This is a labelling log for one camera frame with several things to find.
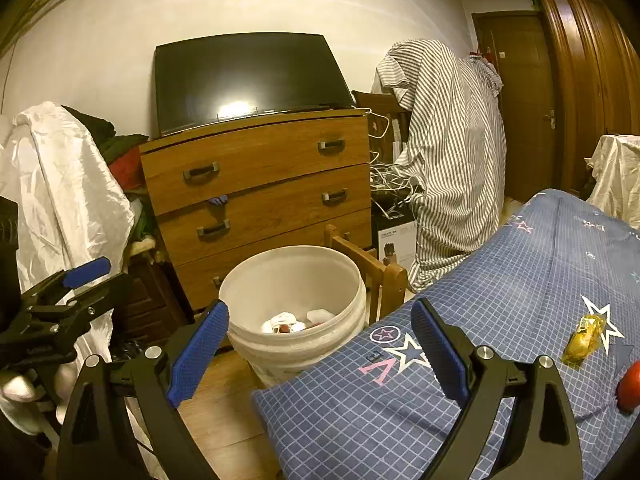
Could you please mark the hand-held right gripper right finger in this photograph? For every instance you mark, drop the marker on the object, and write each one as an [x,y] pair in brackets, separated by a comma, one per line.
[440,355]

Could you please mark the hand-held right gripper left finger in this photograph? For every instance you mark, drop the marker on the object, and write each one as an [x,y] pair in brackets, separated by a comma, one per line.
[197,352]

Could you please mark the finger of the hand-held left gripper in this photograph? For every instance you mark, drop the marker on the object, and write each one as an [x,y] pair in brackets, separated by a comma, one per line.
[87,271]
[107,295]

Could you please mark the white plastic bucket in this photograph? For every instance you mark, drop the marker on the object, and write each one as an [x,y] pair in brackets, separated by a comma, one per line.
[280,280]

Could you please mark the person's left hand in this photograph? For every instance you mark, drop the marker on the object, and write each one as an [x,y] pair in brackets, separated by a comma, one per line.
[17,387]

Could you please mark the dark wooden cabinet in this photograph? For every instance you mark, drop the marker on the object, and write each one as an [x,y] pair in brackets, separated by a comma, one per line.
[150,300]

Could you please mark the white satin cloth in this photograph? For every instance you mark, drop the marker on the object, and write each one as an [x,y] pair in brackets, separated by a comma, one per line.
[620,175]
[60,185]

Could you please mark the light wooden chair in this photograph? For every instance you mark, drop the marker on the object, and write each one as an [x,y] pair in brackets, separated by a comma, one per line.
[385,275]

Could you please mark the red cloth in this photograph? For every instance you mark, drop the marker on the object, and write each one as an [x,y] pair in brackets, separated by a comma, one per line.
[127,167]

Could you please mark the blue checked bedsheet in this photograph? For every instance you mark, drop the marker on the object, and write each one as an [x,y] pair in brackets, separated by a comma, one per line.
[525,270]

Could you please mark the white cardboard box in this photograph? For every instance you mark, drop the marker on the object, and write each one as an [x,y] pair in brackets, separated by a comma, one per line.
[395,240]

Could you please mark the yellow snack packet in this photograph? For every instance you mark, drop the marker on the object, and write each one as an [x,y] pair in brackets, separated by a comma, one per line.
[582,340]

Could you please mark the dark clothes pile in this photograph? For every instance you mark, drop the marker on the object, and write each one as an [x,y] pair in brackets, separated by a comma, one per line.
[100,127]

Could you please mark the blue cloth scrap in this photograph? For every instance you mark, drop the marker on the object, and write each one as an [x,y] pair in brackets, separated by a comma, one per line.
[219,200]

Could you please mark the red carton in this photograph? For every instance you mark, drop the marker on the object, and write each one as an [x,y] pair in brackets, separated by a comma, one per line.
[631,385]

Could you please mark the grey striped cloth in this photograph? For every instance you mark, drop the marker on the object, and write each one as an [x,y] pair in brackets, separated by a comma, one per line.
[450,160]

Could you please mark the wooden dresser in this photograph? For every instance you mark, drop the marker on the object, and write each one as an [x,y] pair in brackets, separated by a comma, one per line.
[260,150]

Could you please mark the black flat television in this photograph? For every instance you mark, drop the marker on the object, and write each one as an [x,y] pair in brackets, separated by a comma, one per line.
[240,75]

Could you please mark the dark wooden chair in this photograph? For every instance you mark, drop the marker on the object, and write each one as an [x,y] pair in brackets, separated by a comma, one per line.
[372,102]

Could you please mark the brown wooden door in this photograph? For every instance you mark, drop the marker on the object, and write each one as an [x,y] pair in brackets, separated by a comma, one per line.
[520,100]

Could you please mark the red hanging ornament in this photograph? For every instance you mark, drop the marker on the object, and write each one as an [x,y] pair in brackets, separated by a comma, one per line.
[475,54]

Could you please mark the brown wooden wardrobe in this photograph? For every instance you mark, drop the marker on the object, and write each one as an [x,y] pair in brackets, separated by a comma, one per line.
[595,85]

